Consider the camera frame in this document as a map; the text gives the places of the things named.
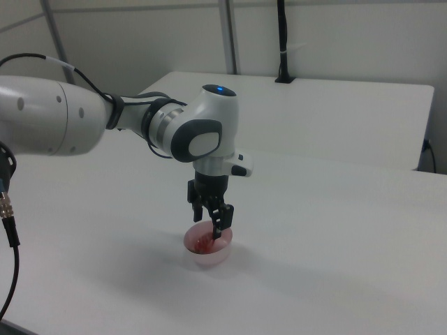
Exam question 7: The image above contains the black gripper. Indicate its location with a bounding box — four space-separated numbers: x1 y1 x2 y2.
186 171 235 242

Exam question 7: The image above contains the red toy strawberry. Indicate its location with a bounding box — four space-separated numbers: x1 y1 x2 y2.
190 232 216 253

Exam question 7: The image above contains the pink plastic bowl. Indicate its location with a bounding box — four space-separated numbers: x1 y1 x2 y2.
183 219 234 268

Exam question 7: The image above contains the grey vertical partition post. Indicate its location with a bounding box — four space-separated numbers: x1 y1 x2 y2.
219 0 243 75

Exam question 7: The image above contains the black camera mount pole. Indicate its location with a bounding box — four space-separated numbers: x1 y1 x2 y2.
274 0 298 85

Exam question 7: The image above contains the black cable with metal connector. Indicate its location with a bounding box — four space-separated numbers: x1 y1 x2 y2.
0 190 22 312

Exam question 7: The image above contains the black cable behind table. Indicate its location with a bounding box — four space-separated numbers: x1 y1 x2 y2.
420 138 438 174

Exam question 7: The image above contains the grey slanted partition post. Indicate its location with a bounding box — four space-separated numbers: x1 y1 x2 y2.
39 0 77 85

